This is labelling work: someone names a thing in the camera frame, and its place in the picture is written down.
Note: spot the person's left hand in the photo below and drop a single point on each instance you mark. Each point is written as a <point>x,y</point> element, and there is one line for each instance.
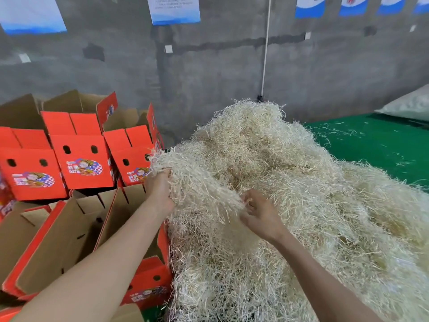
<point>161,191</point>

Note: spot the person's right hand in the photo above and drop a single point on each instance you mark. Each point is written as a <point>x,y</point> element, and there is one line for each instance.
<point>263,218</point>

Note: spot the pile of wood wool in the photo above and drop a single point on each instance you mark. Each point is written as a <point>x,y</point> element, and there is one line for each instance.
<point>322,197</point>

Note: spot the person's right forearm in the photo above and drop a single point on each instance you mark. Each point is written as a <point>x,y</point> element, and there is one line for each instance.
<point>322,281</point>

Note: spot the person's left forearm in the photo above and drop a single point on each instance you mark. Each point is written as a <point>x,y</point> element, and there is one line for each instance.
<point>94,278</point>

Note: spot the white pole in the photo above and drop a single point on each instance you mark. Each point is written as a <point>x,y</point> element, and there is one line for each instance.
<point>265,47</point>

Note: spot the white sack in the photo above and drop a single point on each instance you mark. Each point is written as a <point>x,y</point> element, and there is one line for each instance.
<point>409,105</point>

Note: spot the narrow white blue banner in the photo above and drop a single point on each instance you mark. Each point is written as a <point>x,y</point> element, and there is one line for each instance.
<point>353,5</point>
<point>422,4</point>
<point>392,4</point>
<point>310,6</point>

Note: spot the small white wall tag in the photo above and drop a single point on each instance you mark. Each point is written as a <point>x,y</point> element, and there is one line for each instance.
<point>169,49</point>
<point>413,28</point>
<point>25,57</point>
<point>308,35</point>

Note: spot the white blue wall poster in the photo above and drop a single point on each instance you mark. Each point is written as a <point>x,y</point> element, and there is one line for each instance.
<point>32,13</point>
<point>173,10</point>

